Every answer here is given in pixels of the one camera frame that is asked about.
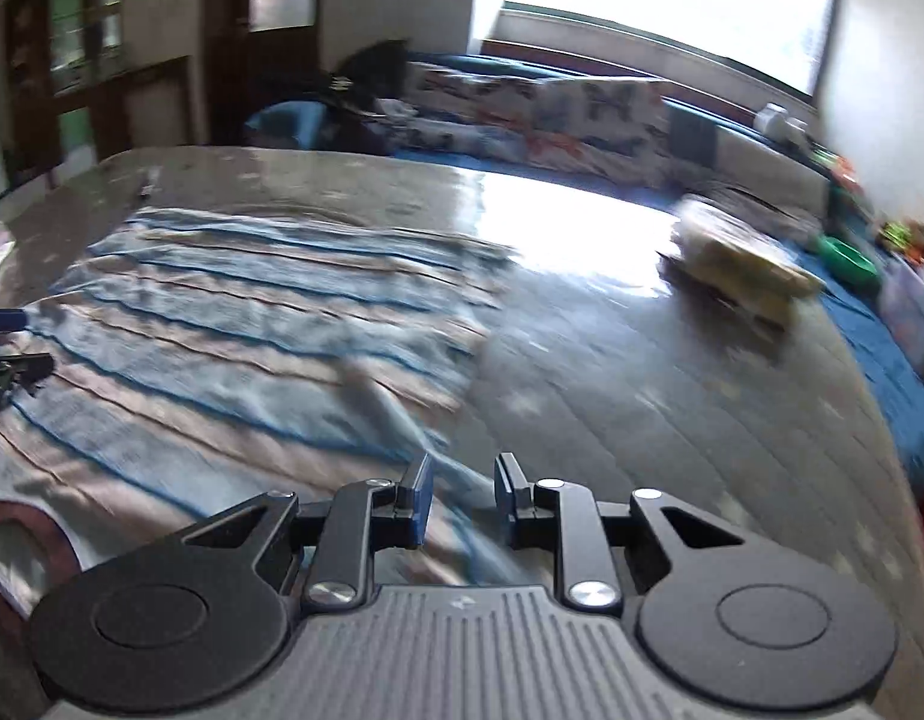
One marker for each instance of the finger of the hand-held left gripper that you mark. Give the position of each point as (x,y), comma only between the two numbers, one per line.
(4,319)
(16,375)

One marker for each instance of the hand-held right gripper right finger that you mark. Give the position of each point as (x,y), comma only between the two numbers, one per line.
(509,506)

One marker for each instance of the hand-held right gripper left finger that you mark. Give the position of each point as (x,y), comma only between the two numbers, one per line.
(421,502)

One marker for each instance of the striped blue beige towel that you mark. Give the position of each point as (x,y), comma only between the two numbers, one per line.
(244,330)

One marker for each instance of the grey quilted star table cover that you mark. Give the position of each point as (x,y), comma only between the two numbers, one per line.
(657,405)

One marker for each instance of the wooden glass cabinet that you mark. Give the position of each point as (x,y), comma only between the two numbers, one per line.
(132,105)

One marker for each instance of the yellow blanket in clear bag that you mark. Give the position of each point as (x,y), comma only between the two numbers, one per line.
(732,262)

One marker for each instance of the dark wooden door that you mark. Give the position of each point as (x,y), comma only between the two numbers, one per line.
(237,75)

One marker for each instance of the blue chair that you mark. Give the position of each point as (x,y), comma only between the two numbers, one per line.
(282,124)

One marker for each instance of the flat butterfly print cushion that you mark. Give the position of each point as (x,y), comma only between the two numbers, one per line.
(462,136)

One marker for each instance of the large butterfly print cushion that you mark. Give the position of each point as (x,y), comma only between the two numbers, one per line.
(604,124)

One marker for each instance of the blue sofa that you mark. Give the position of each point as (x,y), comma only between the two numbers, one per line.
(897,390)

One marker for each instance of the black bag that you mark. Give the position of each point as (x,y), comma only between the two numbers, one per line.
(364,97)

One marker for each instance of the long butterfly print cushion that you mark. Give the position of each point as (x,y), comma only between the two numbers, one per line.
(469,94)

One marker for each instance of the green bowl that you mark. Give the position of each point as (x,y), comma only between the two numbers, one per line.
(848,259)

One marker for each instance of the grey cushion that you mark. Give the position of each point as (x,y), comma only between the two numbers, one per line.
(769,172)

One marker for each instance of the clear plastic storage box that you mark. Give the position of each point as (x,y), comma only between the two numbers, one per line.
(912,307)

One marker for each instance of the orange green toy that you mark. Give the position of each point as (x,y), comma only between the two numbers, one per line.
(841,172)

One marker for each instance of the white plush toy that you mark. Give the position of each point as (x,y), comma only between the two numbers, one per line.
(781,120)

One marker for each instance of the heap of small plush toys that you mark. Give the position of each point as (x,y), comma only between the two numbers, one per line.
(908,240)

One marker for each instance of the window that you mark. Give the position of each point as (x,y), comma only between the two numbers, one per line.
(657,7)

